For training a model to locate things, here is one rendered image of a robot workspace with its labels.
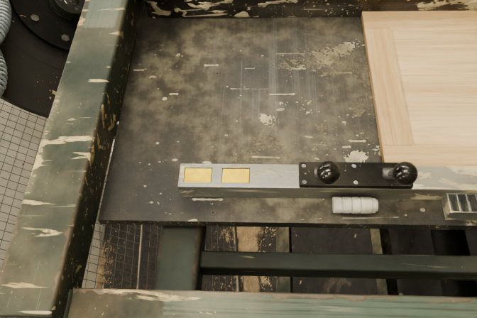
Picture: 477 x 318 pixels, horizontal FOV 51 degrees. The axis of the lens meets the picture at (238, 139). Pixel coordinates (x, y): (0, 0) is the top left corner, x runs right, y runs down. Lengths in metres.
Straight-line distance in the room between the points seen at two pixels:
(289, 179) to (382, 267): 0.23
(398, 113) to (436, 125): 0.08
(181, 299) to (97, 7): 0.67
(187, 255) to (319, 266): 0.24
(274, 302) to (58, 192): 0.40
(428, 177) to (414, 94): 0.21
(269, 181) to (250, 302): 0.22
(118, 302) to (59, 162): 0.27
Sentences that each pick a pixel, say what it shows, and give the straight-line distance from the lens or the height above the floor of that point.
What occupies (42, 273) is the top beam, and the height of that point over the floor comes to 1.81.
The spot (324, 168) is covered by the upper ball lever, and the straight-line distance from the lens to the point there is 0.79.
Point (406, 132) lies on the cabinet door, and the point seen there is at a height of 1.29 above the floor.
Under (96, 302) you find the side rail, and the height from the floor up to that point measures 1.72.
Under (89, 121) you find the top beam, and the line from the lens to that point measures 0.97.
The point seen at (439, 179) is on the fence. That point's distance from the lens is 0.96.
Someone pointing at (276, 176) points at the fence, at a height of 1.50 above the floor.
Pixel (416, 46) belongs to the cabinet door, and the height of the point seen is 1.24.
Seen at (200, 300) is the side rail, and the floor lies 1.60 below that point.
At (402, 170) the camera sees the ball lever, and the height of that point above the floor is 1.43.
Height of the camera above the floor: 2.02
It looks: 29 degrees down
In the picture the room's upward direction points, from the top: 66 degrees counter-clockwise
